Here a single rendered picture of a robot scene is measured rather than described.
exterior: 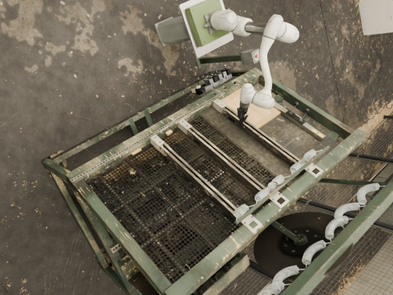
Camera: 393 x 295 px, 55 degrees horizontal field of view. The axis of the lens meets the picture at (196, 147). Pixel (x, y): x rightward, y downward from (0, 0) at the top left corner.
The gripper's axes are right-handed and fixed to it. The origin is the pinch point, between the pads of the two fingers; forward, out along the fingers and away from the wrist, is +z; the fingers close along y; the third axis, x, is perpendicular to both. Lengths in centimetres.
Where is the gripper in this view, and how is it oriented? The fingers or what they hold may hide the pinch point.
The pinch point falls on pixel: (241, 122)
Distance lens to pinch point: 334.4
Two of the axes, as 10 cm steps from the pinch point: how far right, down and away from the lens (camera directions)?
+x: 7.4, -4.7, 4.8
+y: 6.7, 5.7, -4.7
